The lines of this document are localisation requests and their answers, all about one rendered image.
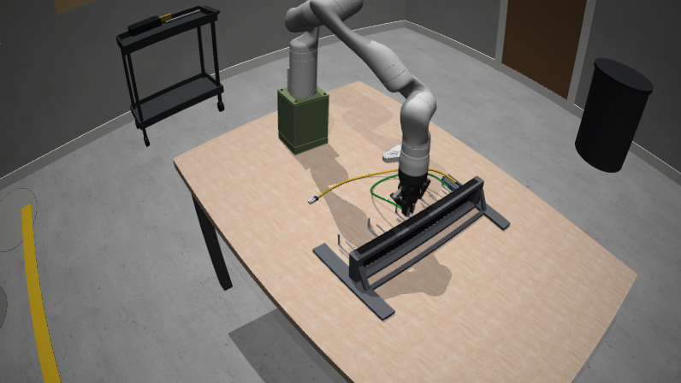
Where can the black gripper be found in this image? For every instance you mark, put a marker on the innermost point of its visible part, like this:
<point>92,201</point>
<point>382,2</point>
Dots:
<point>408,186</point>

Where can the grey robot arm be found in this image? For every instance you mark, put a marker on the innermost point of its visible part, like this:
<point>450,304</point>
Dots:
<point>420,103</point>

